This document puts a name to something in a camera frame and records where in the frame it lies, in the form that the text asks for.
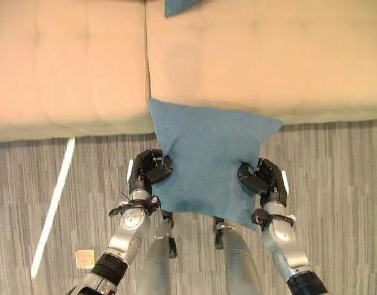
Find silver left robot leg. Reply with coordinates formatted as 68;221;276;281
138;211;178;295

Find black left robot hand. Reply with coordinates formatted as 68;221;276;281
127;148;174;191

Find silver right robot leg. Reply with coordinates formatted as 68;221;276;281
213;216;263;295

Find silver robot leg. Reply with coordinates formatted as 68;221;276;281
213;216;263;295
138;211;178;295

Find blue square cushion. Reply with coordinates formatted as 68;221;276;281
163;0;208;18
147;97;286;232

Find beige tufted sofa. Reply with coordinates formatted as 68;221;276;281
0;0;377;143

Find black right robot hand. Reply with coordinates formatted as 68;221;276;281
237;157;290;204

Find brass floor outlet plate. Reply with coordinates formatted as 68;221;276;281
76;250;95;270

